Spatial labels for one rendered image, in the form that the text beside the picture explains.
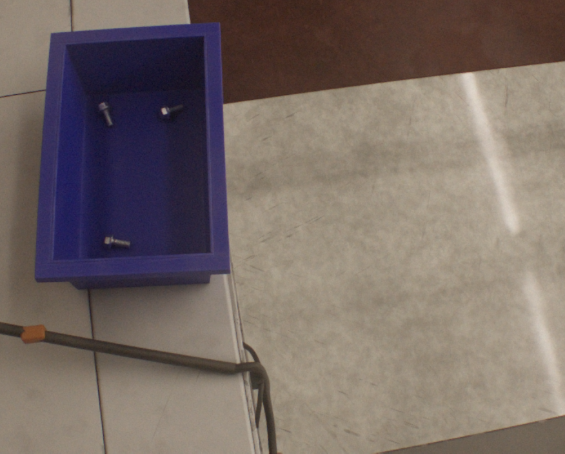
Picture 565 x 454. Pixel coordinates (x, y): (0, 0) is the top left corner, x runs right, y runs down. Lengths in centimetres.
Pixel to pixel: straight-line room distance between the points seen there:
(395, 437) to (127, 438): 92
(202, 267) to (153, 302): 9
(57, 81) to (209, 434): 32
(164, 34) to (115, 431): 34
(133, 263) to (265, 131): 113
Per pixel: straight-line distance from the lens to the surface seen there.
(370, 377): 161
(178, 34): 79
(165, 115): 82
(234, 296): 119
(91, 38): 80
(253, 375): 75
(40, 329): 72
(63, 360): 75
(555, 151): 188
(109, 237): 76
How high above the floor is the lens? 154
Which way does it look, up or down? 65 degrees down
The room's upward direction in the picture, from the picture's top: 3 degrees clockwise
